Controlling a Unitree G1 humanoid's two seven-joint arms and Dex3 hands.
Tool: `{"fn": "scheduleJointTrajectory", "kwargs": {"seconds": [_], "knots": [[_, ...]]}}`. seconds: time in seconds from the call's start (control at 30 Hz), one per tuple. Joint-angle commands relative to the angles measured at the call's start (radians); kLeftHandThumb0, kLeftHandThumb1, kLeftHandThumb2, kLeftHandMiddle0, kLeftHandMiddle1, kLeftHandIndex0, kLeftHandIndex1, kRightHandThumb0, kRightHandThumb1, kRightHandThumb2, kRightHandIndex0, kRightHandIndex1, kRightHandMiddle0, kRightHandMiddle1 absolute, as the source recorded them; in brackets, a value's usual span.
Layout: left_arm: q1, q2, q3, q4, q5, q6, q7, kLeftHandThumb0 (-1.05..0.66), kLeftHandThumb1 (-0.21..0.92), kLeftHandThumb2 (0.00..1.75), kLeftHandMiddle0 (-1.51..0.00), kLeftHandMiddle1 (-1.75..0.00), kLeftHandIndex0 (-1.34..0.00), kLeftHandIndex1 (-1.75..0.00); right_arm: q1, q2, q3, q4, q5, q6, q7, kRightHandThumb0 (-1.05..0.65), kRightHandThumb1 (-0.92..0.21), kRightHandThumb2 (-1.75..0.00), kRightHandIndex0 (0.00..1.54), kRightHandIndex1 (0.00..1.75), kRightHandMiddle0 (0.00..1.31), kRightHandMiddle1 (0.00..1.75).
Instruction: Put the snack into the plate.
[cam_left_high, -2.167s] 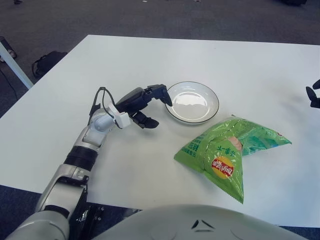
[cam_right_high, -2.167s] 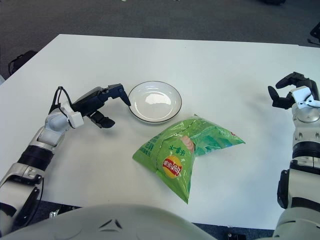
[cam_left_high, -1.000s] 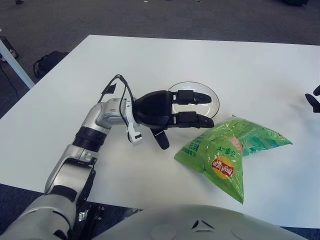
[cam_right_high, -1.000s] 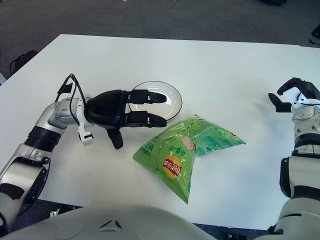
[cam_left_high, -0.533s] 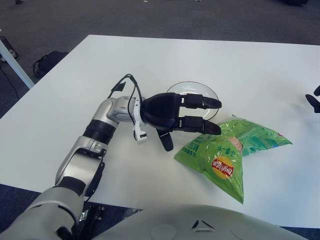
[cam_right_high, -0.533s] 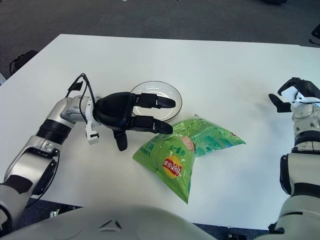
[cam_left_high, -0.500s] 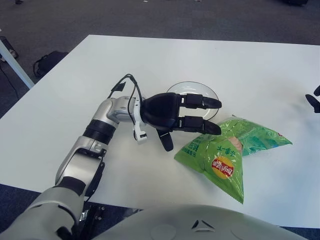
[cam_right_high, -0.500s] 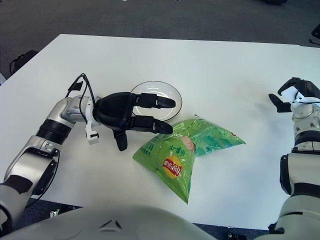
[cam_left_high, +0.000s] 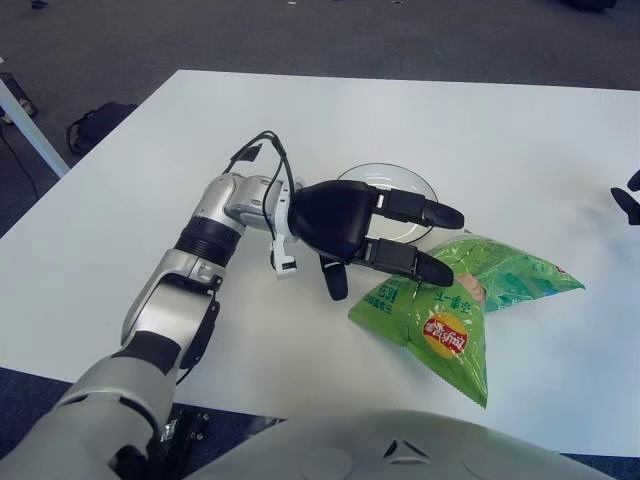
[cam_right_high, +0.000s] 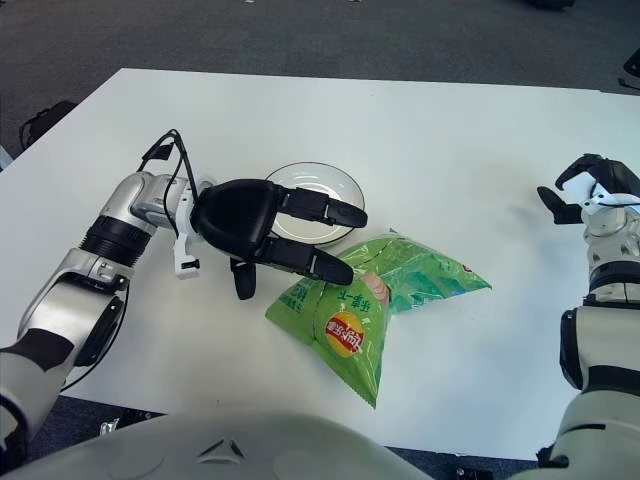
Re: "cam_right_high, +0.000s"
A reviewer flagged black bag on floor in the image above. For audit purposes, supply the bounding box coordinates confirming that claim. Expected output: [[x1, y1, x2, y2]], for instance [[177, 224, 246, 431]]
[[18, 101, 79, 151]]

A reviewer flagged black left elbow cable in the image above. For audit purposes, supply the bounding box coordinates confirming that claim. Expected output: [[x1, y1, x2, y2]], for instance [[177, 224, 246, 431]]
[[58, 284, 131, 397]]

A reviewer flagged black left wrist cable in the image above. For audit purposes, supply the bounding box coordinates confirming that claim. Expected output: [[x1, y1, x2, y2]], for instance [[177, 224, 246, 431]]
[[139, 128, 202, 236]]

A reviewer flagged green potato chip bag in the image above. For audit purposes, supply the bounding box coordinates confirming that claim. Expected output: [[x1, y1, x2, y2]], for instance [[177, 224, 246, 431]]
[[264, 228, 494, 410]]

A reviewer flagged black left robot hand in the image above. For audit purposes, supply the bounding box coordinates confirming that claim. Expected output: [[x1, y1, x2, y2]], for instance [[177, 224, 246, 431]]
[[172, 175, 370, 301]]

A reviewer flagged grey robot torso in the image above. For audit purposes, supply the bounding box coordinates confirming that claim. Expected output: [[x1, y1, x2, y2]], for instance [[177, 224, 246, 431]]
[[0, 409, 431, 480]]

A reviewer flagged white plate with black rim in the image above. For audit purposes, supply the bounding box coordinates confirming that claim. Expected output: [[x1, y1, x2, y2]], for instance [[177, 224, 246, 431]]
[[263, 160, 366, 247]]

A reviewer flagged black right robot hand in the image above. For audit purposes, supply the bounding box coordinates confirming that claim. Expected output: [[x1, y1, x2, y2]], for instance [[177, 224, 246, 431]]
[[536, 153, 640, 226]]

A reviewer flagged black chair base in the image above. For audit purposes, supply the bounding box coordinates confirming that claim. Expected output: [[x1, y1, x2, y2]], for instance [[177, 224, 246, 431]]
[[618, 47, 640, 92]]

